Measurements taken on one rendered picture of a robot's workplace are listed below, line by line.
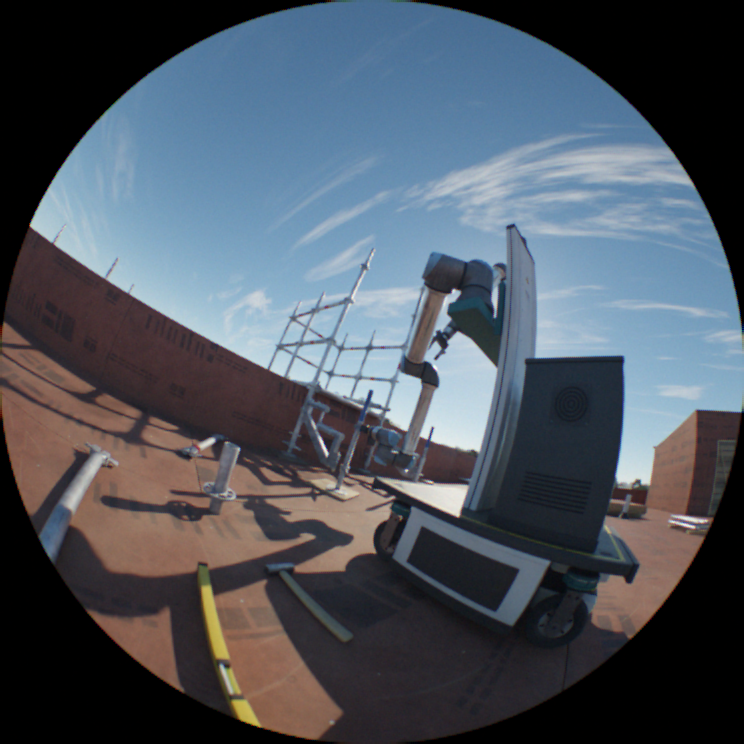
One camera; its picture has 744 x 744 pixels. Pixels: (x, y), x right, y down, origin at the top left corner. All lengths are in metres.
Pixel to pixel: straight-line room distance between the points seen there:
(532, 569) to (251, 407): 2.19
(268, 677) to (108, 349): 2.17
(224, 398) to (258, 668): 1.99
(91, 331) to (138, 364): 0.54
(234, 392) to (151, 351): 0.82
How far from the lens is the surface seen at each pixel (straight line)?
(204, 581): 0.60
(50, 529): 0.64
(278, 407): 2.35
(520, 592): 0.71
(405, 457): 1.47
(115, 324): 2.27
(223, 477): 0.88
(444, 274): 1.13
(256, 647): 0.57
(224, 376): 2.18
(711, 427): 9.67
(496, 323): 1.10
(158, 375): 2.17
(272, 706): 0.51
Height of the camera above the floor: 0.48
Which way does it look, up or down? 14 degrees up
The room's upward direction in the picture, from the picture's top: 19 degrees clockwise
